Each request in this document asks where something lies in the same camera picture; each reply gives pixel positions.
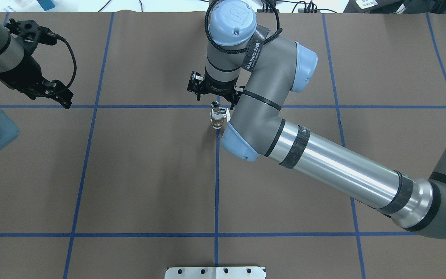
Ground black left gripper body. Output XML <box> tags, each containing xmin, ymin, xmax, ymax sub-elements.
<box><xmin>0</xmin><ymin>56</ymin><xmax>67</xmax><ymax>102</ymax></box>

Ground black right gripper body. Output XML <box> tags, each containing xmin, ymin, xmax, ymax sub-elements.
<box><xmin>187</xmin><ymin>71</ymin><xmax>240</xmax><ymax>105</ymax></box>

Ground white brass PPR valve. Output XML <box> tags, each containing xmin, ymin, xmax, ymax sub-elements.
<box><xmin>209</xmin><ymin>107</ymin><xmax>231</xmax><ymax>129</ymax></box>

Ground chrome elbow pipe fitting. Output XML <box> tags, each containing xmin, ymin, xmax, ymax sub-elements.
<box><xmin>211</xmin><ymin>101</ymin><xmax>225</xmax><ymax>114</ymax></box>

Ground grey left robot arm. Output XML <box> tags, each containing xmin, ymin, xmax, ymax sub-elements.
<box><xmin>0</xmin><ymin>18</ymin><xmax>77</xmax><ymax>151</ymax></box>

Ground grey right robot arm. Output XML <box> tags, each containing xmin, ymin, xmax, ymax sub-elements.
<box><xmin>187</xmin><ymin>0</ymin><xmax>446</xmax><ymax>239</ymax></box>

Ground blue box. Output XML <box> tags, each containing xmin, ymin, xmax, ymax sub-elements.
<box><xmin>37</xmin><ymin>0</ymin><xmax>56</xmax><ymax>11</ymax></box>

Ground brown paper table mat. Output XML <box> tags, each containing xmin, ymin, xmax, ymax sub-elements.
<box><xmin>0</xmin><ymin>11</ymin><xmax>446</xmax><ymax>279</ymax></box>

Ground black device with label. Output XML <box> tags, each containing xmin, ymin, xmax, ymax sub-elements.
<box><xmin>342</xmin><ymin>0</ymin><xmax>446</xmax><ymax>14</ymax></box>

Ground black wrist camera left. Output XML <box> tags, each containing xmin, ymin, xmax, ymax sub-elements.
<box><xmin>5</xmin><ymin>18</ymin><xmax>57</xmax><ymax>55</ymax></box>

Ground black cables on back desk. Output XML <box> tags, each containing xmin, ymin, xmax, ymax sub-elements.
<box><xmin>257</xmin><ymin>0</ymin><xmax>338</xmax><ymax>14</ymax></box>

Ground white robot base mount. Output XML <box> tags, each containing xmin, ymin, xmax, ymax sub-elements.
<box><xmin>164</xmin><ymin>266</ymin><xmax>267</xmax><ymax>279</ymax></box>

